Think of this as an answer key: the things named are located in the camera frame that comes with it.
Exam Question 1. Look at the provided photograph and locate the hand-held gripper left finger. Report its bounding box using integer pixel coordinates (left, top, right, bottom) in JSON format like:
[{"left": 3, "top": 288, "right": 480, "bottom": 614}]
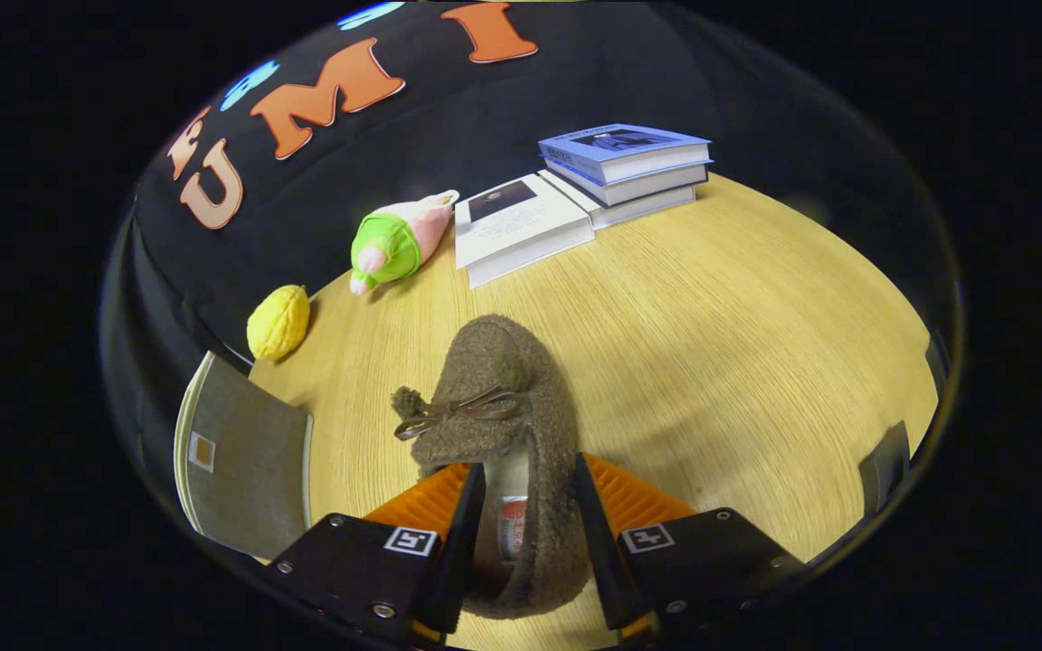
[{"left": 268, "top": 461, "right": 488, "bottom": 645}]

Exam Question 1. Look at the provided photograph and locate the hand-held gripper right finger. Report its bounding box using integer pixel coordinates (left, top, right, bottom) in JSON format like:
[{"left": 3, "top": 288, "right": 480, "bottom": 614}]
[{"left": 573, "top": 452, "right": 807, "bottom": 645}]

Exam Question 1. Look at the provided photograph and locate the brown fuzzy shoe with bow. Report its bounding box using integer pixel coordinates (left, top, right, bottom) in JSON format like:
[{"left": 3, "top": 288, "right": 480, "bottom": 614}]
[{"left": 392, "top": 314, "right": 591, "bottom": 621}]

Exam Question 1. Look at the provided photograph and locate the grey fabric storage box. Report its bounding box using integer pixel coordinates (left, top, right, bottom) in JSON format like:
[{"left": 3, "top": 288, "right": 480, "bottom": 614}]
[{"left": 173, "top": 351, "right": 315, "bottom": 561}]

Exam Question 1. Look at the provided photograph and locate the dark grey panel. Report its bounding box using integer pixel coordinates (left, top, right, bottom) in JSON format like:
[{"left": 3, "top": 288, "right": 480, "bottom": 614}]
[{"left": 858, "top": 420, "right": 912, "bottom": 518}]

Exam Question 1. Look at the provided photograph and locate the yellow plush toy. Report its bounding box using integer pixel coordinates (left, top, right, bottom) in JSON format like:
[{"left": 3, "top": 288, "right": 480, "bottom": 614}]
[{"left": 246, "top": 285, "right": 312, "bottom": 363}]

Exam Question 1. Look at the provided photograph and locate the green and pink plush toy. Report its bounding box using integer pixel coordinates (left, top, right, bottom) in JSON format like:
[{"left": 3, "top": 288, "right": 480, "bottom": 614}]
[{"left": 349, "top": 190, "right": 460, "bottom": 297}]

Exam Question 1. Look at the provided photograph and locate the thin white book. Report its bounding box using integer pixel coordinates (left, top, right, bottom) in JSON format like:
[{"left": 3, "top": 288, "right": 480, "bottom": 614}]
[{"left": 539, "top": 172, "right": 698, "bottom": 231}]

